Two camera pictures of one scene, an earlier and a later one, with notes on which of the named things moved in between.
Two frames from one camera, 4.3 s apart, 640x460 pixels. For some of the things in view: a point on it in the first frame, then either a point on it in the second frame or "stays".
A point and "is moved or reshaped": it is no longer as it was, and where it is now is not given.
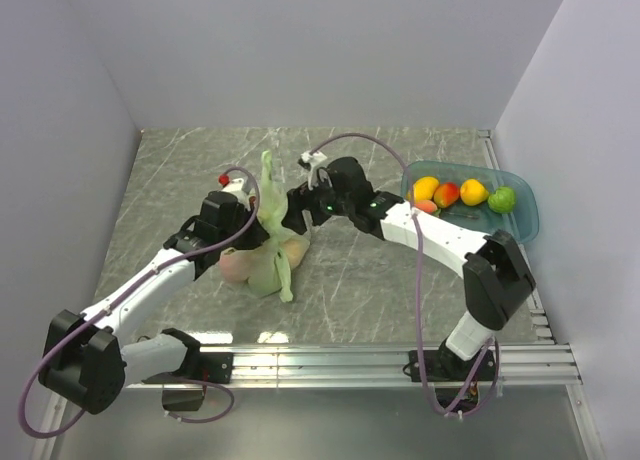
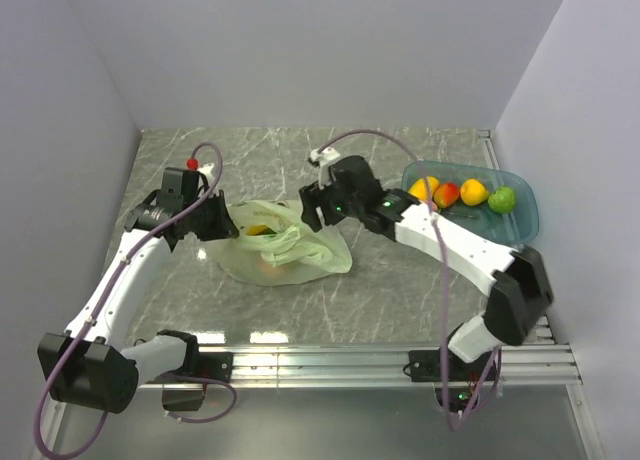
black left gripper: [257, 234] -> [225, 227]
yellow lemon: [472, 192] stays
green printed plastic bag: [268, 263] is moved or reshaped
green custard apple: [503, 200] stays
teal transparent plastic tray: [522, 221] stays
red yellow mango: [446, 195] stays
